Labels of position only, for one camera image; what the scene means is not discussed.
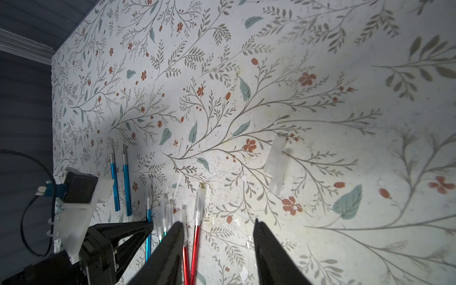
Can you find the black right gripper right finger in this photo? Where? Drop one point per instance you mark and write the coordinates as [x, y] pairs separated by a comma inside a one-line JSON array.
[[274, 265]]

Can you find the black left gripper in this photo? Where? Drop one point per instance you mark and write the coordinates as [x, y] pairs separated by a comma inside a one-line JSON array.
[[105, 254]]

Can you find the clear plastic knife cap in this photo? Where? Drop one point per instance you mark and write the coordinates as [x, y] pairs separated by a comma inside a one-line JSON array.
[[279, 144]]

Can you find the dark red carving knife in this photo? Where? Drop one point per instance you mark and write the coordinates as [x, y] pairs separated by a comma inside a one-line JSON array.
[[198, 218]]

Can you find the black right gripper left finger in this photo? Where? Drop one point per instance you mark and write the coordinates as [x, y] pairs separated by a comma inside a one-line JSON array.
[[164, 265]]

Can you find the green carving knife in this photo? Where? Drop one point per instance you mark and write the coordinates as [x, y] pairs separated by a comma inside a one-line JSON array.
[[164, 215]]

